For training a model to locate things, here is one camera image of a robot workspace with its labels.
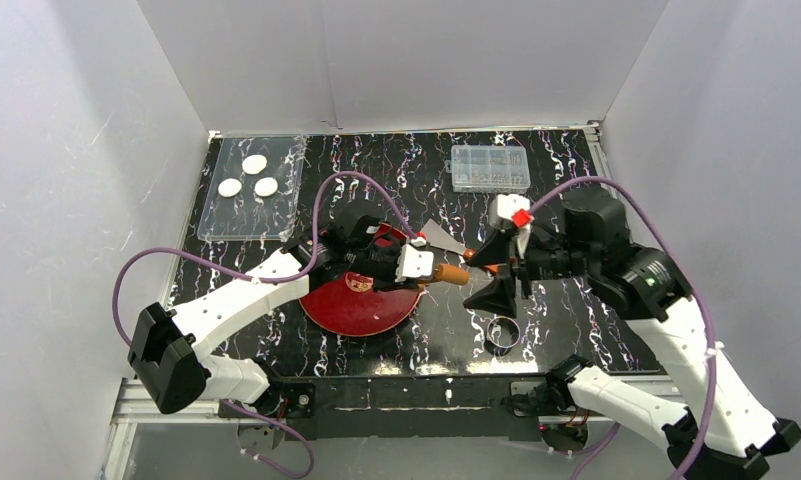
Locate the wooden rolling pin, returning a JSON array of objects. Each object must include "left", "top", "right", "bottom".
[{"left": 417, "top": 263, "right": 470, "bottom": 286}]

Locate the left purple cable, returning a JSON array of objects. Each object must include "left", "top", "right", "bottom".
[{"left": 111, "top": 170, "right": 420, "bottom": 347}]

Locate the scraper knife orange handle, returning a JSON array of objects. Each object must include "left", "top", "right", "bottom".
[{"left": 420, "top": 219, "right": 475, "bottom": 261}]

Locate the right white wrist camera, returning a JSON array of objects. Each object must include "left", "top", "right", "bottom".
[{"left": 487, "top": 194, "right": 534, "bottom": 230}]

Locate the metal ring cutter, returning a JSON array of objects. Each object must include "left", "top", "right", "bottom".
[{"left": 486, "top": 317, "right": 520, "bottom": 349}]

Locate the white dough disc top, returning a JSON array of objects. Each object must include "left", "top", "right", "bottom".
[{"left": 241, "top": 154, "right": 268, "bottom": 175}]

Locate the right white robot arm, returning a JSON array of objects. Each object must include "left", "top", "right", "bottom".
[{"left": 464, "top": 188, "right": 801, "bottom": 479}]

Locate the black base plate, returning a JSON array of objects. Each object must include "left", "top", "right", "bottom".
[{"left": 220, "top": 374, "right": 589, "bottom": 441}]

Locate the round red tray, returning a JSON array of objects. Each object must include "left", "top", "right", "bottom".
[{"left": 299, "top": 228, "right": 422, "bottom": 337}]

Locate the white dough disc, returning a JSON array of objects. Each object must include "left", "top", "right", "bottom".
[
  {"left": 241, "top": 154, "right": 268, "bottom": 175},
  {"left": 217, "top": 178, "right": 243, "bottom": 198},
  {"left": 253, "top": 177, "right": 279, "bottom": 198}
]

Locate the aluminium frame rail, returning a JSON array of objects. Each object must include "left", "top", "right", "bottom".
[{"left": 99, "top": 377, "right": 706, "bottom": 480}]

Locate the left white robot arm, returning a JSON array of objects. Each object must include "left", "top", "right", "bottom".
[{"left": 128, "top": 216, "right": 435, "bottom": 414}]

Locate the clear compartment storage box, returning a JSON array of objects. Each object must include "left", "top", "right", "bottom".
[{"left": 449, "top": 145, "right": 531, "bottom": 194}]

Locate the white dough disc right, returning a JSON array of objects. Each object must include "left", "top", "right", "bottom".
[{"left": 253, "top": 177, "right": 279, "bottom": 198}]

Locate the clear plastic tray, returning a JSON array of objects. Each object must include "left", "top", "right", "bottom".
[{"left": 197, "top": 135, "right": 307, "bottom": 241}]

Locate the white dough disc left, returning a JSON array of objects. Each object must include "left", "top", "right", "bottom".
[{"left": 217, "top": 178, "right": 243, "bottom": 198}]

